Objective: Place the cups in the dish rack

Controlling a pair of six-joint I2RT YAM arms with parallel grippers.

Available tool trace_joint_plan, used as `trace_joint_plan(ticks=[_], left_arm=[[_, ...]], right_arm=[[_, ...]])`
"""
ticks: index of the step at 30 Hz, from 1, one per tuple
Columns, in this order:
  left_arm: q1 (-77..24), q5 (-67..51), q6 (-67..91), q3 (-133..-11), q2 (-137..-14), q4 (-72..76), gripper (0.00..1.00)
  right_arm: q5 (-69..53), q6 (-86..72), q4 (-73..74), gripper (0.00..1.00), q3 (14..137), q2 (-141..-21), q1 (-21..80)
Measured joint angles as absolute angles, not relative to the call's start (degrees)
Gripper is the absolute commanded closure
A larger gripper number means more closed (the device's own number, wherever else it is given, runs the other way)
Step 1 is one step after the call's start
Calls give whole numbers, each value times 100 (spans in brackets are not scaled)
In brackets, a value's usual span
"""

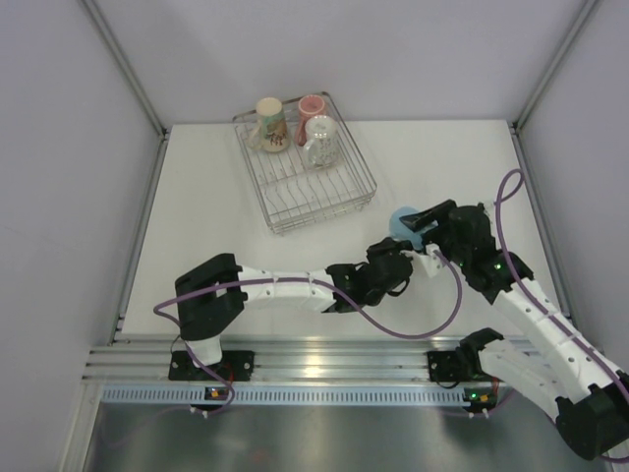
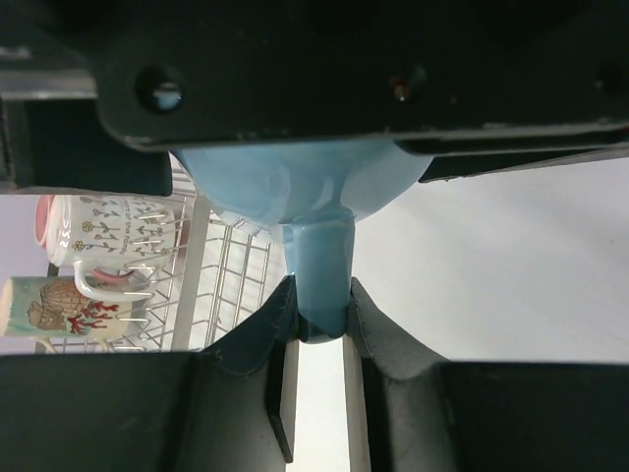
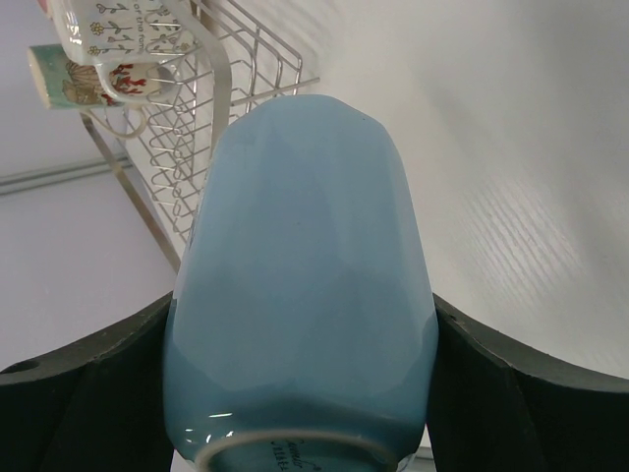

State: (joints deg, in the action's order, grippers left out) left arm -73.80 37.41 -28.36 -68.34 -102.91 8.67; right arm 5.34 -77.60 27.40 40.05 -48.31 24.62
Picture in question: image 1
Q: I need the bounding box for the light blue mug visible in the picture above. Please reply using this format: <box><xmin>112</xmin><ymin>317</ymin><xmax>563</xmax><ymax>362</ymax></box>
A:
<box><xmin>388</xmin><ymin>206</ymin><xmax>424</xmax><ymax>252</ymax></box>

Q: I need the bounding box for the white mug orange interior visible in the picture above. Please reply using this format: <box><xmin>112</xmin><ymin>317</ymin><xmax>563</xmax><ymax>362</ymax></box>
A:
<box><xmin>303</xmin><ymin>115</ymin><xmax>340</xmax><ymax>168</ymax></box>

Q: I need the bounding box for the pink patterned mug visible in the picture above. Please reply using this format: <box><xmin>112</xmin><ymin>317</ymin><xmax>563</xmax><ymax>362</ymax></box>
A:
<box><xmin>294</xmin><ymin>94</ymin><xmax>326</xmax><ymax>147</ymax></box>

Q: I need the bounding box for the cream floral mug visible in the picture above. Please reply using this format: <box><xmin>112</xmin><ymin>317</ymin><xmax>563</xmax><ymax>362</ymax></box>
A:
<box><xmin>247</xmin><ymin>97</ymin><xmax>290</xmax><ymax>152</ymax></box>

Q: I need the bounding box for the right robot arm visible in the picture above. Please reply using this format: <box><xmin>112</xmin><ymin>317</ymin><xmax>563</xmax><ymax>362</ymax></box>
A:
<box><xmin>397</xmin><ymin>200</ymin><xmax>628</xmax><ymax>460</ymax></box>

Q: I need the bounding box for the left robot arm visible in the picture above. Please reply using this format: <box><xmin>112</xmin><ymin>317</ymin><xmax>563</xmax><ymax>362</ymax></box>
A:
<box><xmin>175</xmin><ymin>237</ymin><xmax>413</xmax><ymax>380</ymax></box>

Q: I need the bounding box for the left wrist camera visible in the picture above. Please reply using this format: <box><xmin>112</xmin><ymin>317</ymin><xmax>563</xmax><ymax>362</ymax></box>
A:
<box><xmin>412</xmin><ymin>243</ymin><xmax>447</xmax><ymax>278</ymax></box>

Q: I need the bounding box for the aluminium mounting rail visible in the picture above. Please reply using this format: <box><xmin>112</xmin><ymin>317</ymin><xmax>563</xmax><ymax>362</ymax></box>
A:
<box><xmin>82</xmin><ymin>335</ymin><xmax>459</xmax><ymax>385</ymax></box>

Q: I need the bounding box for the wire dish rack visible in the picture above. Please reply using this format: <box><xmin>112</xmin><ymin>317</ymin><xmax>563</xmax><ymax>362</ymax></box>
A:
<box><xmin>232</xmin><ymin>91</ymin><xmax>377</xmax><ymax>234</ymax></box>

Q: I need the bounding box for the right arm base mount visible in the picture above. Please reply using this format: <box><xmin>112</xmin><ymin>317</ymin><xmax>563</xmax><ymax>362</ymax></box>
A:
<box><xmin>427</xmin><ymin>327</ymin><xmax>504</xmax><ymax>388</ymax></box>

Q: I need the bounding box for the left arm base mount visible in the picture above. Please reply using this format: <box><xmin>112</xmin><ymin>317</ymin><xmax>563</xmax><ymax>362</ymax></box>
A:
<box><xmin>167</xmin><ymin>343</ymin><xmax>256</xmax><ymax>383</ymax></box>

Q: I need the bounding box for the aluminium frame post right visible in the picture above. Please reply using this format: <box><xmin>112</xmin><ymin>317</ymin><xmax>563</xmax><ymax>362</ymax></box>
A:
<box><xmin>510</xmin><ymin>0</ymin><xmax>602</xmax><ymax>136</ymax></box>

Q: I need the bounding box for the aluminium frame post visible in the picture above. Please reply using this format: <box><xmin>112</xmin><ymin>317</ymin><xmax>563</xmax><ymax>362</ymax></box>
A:
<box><xmin>78</xmin><ymin>0</ymin><xmax>167</xmax><ymax>140</ymax></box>
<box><xmin>510</xmin><ymin>0</ymin><xmax>602</xmax><ymax>136</ymax></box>

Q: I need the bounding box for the slotted cable duct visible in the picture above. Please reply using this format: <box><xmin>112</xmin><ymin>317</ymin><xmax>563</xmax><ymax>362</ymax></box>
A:
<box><xmin>101</xmin><ymin>385</ymin><xmax>472</xmax><ymax>407</ymax></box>

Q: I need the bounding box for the aluminium frame post left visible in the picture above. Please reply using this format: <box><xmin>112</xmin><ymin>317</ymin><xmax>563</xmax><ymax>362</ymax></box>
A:
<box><xmin>78</xmin><ymin>0</ymin><xmax>167</xmax><ymax>140</ymax></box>

